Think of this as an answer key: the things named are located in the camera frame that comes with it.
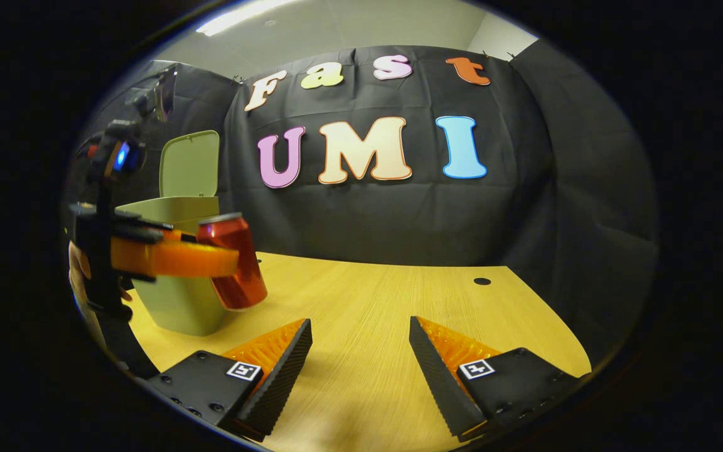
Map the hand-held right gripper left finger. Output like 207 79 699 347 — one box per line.
145 318 313 443

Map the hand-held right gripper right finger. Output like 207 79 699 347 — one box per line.
409 316 591 443

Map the red pop can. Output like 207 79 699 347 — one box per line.
196 212 268 311

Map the green desktop garbage bin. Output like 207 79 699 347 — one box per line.
114 130 230 336

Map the wooden desktop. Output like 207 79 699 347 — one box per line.
126 251 592 452

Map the black backdrop cloth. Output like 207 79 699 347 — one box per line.
79 41 660 371

